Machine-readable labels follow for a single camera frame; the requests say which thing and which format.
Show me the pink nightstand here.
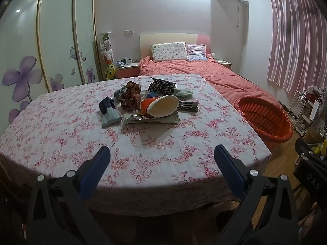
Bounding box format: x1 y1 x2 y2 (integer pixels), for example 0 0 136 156
114 64 140 79
215 59 234 72

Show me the white wire rack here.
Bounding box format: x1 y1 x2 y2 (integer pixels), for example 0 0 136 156
289 90 311 133

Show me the stack of plush toys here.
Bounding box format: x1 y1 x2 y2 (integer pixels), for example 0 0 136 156
100 32 115 65

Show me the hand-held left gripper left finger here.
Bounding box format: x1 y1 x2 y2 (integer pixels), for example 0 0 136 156
26 145 113 245

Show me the grey-green sock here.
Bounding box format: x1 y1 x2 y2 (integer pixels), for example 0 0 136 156
172 89 194 99

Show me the white floral pillow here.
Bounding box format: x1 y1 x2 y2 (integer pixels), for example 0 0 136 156
150 41 189 62

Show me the cream and pink headboard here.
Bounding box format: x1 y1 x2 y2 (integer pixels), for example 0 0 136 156
139 33 212 60

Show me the brown cardboard box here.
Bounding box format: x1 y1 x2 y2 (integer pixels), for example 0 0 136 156
305 126 326 146

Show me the blue tissue packet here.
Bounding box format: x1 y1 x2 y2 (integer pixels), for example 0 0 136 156
98 96 123 128

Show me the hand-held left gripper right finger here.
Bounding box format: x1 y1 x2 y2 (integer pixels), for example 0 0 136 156
214 144 299 245

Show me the pink floral tablecloth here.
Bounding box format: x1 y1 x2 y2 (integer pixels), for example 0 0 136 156
0 74 272 217

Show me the wardrobe with purple flowers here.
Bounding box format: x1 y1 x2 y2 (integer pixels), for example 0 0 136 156
0 0 103 125

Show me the yellow plush toy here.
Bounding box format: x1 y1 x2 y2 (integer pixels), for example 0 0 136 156
105 63 116 80

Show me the pink striped pillow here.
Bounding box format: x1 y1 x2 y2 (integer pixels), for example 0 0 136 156
185 43 208 62

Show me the orange plastic basket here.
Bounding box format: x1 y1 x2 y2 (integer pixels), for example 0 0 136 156
234 96 294 150

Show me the pink striped curtain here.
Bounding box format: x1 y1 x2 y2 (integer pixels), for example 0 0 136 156
267 0 327 95

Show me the grey sock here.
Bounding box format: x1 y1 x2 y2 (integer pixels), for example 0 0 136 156
113 88 128 101

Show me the black striped sock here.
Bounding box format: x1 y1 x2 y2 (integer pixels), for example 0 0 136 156
176 100 200 112

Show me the bed with red duvet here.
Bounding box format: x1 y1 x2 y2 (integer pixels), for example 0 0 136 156
138 55 284 108

